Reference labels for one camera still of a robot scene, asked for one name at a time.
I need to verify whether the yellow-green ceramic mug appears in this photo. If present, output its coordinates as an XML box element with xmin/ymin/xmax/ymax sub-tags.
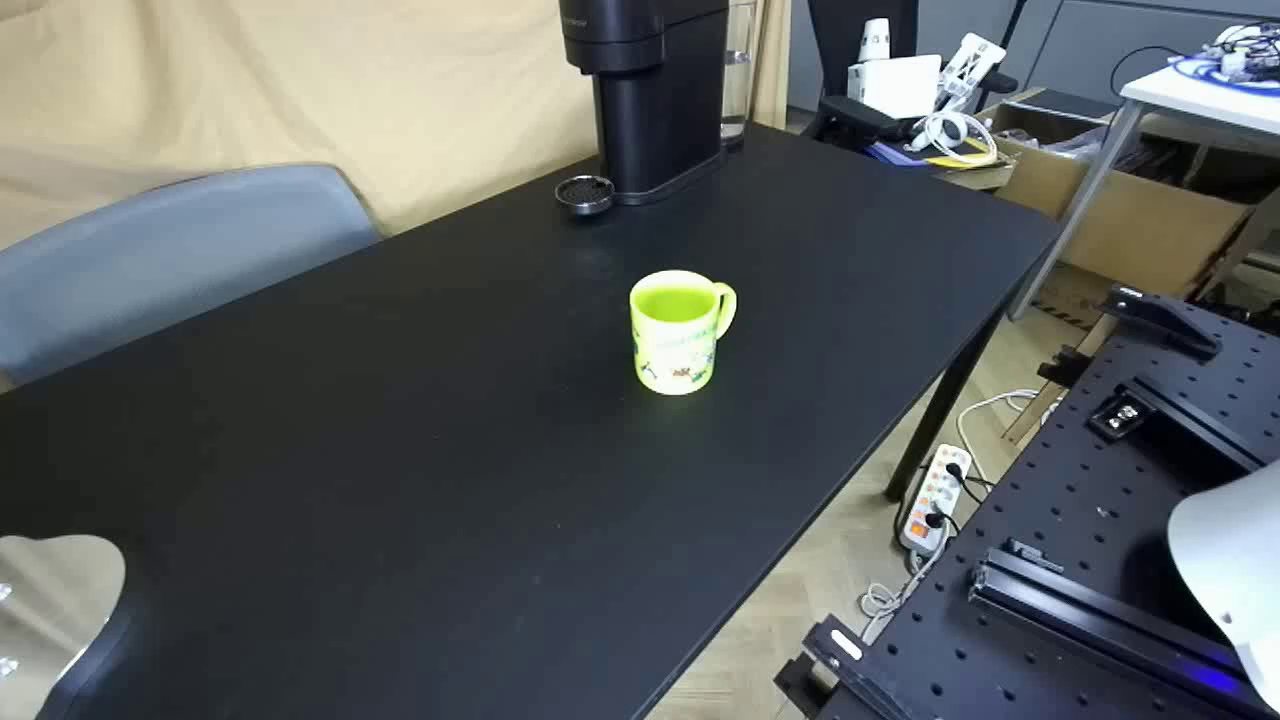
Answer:
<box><xmin>623</xmin><ymin>263</ymin><xmax>739</xmax><ymax>399</ymax></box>

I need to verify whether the black capsule coffee machine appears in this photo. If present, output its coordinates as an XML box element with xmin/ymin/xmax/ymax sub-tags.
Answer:
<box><xmin>557</xmin><ymin>0</ymin><xmax>732</xmax><ymax>208</ymax></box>

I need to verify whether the clear glass cup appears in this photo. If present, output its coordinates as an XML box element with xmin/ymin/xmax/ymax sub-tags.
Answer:
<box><xmin>720</xmin><ymin>0</ymin><xmax>772</xmax><ymax>151</ymax></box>

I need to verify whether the black table leg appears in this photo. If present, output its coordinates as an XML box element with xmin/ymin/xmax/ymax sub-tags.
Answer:
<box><xmin>882</xmin><ymin>311</ymin><xmax>1010</xmax><ymax>506</ymax></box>

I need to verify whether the white power strip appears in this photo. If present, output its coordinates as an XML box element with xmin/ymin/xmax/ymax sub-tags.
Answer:
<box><xmin>896</xmin><ymin>442</ymin><xmax>976</xmax><ymax>558</ymax></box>

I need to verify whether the black edge clamp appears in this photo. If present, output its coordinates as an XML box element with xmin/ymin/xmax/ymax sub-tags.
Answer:
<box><xmin>774</xmin><ymin>611</ymin><xmax>871</xmax><ymax>714</ymax></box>

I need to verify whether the white rectangular box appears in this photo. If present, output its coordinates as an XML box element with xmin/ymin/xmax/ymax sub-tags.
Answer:
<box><xmin>845</xmin><ymin>51</ymin><xmax>942</xmax><ymax>120</ymax></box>

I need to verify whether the white spray bottle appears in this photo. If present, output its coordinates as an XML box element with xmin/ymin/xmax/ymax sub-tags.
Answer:
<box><xmin>856</xmin><ymin>17</ymin><xmax>896</xmax><ymax>71</ymax></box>

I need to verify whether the beige cloth backdrop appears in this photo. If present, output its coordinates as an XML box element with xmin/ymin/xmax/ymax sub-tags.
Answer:
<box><xmin>0</xmin><ymin>0</ymin><xmax>801</xmax><ymax>251</ymax></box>

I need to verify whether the white packaged device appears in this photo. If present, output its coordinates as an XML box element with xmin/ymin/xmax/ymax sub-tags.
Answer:
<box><xmin>936</xmin><ymin>34</ymin><xmax>1010</xmax><ymax>113</ymax></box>

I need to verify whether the black perforated breadboard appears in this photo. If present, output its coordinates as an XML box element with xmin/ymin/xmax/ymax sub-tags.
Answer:
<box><xmin>774</xmin><ymin>284</ymin><xmax>1280</xmax><ymax>720</ymax></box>

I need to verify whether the grey upholstered chair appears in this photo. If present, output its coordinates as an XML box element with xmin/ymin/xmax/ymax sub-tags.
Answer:
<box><xmin>0</xmin><ymin>159</ymin><xmax>382</xmax><ymax>393</ymax></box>

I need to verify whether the brown cardboard box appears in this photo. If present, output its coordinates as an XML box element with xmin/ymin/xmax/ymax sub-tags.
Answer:
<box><xmin>993</xmin><ymin>93</ymin><xmax>1264</xmax><ymax>303</ymax></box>

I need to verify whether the black round ring cap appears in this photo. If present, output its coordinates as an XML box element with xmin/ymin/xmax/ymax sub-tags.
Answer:
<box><xmin>551</xmin><ymin>171</ymin><xmax>620</xmax><ymax>224</ymax></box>

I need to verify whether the yellow coiled cable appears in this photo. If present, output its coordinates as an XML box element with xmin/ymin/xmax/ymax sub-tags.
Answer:
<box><xmin>922</xmin><ymin>129</ymin><xmax>1005</xmax><ymax>176</ymax></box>

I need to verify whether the small black mount block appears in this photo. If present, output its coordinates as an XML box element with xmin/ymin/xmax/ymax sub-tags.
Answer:
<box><xmin>1084</xmin><ymin>386</ymin><xmax>1160</xmax><ymax>445</ymax></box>

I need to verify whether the black angled bracket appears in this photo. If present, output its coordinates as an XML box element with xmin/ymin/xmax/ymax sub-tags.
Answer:
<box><xmin>1100</xmin><ymin>280</ymin><xmax>1224</xmax><ymax>364</ymax></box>

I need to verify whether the black aluminium rail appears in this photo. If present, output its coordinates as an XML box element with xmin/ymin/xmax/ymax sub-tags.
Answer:
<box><xmin>964</xmin><ymin>538</ymin><xmax>1271</xmax><ymax>714</ymax></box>

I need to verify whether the blue cable bundle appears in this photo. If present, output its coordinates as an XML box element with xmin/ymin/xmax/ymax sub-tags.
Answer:
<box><xmin>1169</xmin><ymin>17</ymin><xmax>1280</xmax><ymax>93</ymax></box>

